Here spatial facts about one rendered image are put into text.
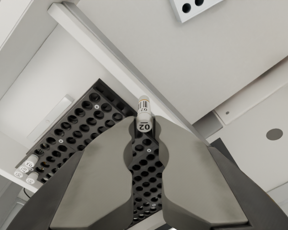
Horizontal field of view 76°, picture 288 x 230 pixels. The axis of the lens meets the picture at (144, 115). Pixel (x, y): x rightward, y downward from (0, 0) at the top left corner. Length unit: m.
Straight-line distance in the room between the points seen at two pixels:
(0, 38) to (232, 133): 0.35
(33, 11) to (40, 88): 0.14
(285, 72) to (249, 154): 0.18
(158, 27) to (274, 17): 0.19
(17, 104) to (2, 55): 0.14
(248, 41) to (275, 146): 0.18
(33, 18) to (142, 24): 0.18
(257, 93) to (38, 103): 0.39
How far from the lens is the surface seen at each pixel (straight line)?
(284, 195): 0.28
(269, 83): 0.43
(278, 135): 0.33
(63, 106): 0.30
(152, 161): 0.27
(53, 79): 0.31
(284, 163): 0.31
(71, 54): 0.28
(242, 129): 0.37
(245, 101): 0.41
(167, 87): 0.37
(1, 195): 1.22
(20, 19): 0.20
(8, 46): 0.22
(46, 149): 0.29
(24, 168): 0.31
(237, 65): 0.39
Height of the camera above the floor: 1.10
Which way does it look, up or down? 61 degrees down
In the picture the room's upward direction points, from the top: 179 degrees clockwise
